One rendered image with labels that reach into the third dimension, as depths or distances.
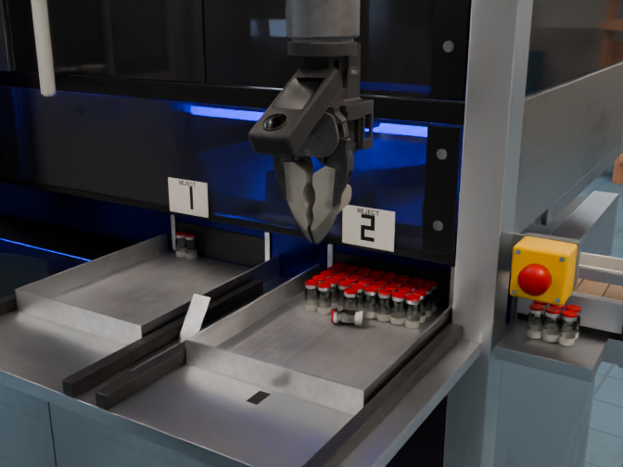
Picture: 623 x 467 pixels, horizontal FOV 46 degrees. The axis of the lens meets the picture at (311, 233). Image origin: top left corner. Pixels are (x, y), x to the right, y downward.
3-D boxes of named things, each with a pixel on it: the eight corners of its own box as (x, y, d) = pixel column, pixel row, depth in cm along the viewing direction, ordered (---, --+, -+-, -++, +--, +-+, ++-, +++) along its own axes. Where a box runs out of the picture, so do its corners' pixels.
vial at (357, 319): (363, 308, 107) (335, 306, 108) (362, 321, 106) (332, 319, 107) (364, 316, 109) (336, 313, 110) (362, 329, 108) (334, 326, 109)
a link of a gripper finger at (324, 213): (360, 236, 83) (362, 155, 80) (334, 250, 78) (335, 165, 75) (336, 232, 84) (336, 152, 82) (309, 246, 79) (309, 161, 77)
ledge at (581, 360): (522, 323, 114) (523, 311, 113) (611, 342, 108) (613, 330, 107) (493, 359, 103) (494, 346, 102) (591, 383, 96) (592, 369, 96)
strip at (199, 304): (197, 331, 107) (195, 293, 105) (212, 335, 105) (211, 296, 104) (126, 370, 95) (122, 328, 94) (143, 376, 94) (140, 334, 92)
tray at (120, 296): (166, 249, 142) (165, 233, 141) (279, 274, 129) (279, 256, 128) (18, 309, 114) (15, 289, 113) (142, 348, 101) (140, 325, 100)
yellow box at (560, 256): (523, 280, 104) (527, 231, 102) (576, 289, 101) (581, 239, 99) (507, 296, 98) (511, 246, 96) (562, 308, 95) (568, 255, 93)
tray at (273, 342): (317, 283, 125) (317, 263, 124) (464, 315, 112) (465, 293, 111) (186, 363, 97) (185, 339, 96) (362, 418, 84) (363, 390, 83)
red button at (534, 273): (522, 285, 98) (525, 257, 97) (553, 291, 96) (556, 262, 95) (514, 295, 95) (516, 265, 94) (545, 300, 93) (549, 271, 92)
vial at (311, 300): (309, 305, 115) (309, 278, 114) (321, 308, 114) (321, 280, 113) (301, 310, 113) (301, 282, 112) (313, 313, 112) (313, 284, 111)
